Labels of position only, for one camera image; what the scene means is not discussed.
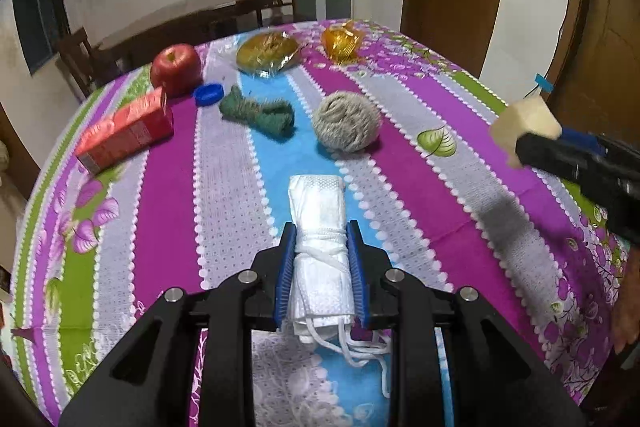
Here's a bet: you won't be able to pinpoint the bread in plastic bag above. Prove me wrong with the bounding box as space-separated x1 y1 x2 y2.
235 31 301 80

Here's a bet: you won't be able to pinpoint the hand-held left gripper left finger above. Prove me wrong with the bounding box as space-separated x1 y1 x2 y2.
59 222 299 427

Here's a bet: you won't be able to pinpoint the grey yarn ball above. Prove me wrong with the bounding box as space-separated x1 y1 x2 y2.
312 91 382 154

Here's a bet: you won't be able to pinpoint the beige foam block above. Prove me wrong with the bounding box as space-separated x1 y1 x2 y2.
489 98 562 168

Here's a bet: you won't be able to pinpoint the green twine bundle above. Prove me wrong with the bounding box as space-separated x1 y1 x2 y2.
218 84 296 140

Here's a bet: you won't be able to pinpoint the person's right forearm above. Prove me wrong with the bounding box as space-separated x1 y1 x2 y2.
612 249 640 355

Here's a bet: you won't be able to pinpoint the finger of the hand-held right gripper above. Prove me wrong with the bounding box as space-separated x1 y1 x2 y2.
559 128 640 182
515 132 640 249

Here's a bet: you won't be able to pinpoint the white cloth with string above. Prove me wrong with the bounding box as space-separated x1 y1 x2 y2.
280 174 393 400

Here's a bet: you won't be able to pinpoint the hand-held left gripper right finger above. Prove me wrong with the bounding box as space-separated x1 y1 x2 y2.
345 220 588 427

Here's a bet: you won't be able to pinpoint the red apple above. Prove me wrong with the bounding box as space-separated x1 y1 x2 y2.
150 44 203 98

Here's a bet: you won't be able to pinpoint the wide brown panelled door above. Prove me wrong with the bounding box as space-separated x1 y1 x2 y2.
545 0 640 142

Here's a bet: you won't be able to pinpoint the dark blue window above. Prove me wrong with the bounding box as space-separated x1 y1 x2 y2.
12 0 71 75

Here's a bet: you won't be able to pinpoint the blue bottle cap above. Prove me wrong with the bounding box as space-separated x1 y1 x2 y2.
194 83 224 108

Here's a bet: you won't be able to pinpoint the floral striped tablecloth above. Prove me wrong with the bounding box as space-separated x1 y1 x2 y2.
10 19 636 427

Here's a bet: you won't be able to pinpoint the red carton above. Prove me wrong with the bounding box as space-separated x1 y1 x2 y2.
75 88 175 172

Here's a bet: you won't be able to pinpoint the orange cellophane wrapper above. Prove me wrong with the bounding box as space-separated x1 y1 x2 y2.
320 21 366 64

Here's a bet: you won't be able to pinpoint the dark wooden table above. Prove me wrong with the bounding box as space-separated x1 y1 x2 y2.
92 0 281 72

